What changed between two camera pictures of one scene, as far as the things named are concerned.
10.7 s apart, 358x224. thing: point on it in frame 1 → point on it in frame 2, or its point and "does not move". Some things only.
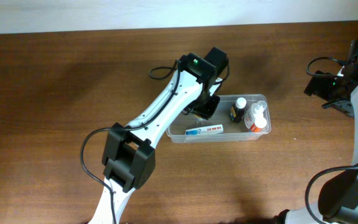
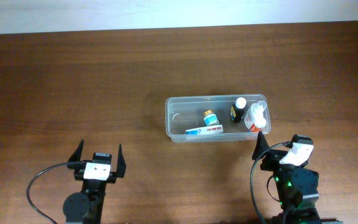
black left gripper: [207, 110] → [112, 175]
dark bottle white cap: [237, 111] does not move
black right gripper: [320, 91] → [273, 156]
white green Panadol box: [212, 129] does not move
